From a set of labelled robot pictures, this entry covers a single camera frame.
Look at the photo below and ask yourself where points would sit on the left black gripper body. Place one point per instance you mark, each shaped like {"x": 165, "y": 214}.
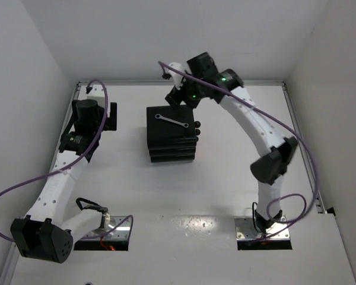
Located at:
{"x": 110, "y": 121}

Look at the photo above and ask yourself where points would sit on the silver metal wrench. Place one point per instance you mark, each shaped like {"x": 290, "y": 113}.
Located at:
{"x": 163, "y": 118}

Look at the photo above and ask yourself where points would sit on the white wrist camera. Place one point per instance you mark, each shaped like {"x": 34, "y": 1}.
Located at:
{"x": 96, "y": 92}
{"x": 171, "y": 75}

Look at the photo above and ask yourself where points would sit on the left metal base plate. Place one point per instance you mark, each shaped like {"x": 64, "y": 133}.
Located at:
{"x": 116, "y": 228}

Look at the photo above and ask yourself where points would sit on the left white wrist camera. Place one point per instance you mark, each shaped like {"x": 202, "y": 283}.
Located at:
{"x": 96, "y": 92}

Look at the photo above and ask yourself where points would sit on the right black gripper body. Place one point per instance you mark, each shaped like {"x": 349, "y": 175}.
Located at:
{"x": 193, "y": 92}

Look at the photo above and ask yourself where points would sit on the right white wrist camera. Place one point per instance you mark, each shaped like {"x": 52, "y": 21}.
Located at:
{"x": 171, "y": 75}

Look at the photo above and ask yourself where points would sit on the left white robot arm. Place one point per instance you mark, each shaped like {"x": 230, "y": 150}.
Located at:
{"x": 43, "y": 233}

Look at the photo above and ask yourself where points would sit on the metal base plate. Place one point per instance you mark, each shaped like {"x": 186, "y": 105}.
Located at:
{"x": 245, "y": 230}
{"x": 116, "y": 228}

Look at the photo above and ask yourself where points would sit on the black drawer cabinet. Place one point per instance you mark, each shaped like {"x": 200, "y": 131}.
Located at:
{"x": 168, "y": 142}

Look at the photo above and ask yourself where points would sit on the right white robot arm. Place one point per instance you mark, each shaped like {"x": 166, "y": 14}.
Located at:
{"x": 201, "y": 79}

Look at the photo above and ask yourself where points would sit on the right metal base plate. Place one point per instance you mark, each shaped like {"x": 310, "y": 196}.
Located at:
{"x": 245, "y": 230}

